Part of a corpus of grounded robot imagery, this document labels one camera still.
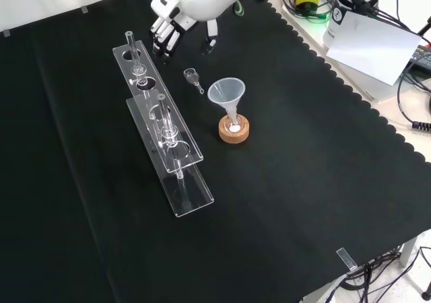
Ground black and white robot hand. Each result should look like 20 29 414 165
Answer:
149 0 220 64

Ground translucent plastic funnel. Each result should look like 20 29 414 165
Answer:
207 77 246 124

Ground small glass weighing funnel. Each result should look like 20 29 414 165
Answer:
183 67 205 95

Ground clear acrylic funnel stand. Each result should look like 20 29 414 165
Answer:
112 30 216 219

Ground black bench cloth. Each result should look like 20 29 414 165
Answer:
0 0 431 303

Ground white paper sheet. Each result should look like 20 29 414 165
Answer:
325 11 422 87

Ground black power adapter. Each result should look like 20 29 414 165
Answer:
411 44 431 71

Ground white table leg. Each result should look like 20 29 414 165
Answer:
399 234 421 268

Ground cork flask ring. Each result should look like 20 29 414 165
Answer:
218 114 251 145

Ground black coiled cable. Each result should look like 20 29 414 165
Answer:
396 65 431 132

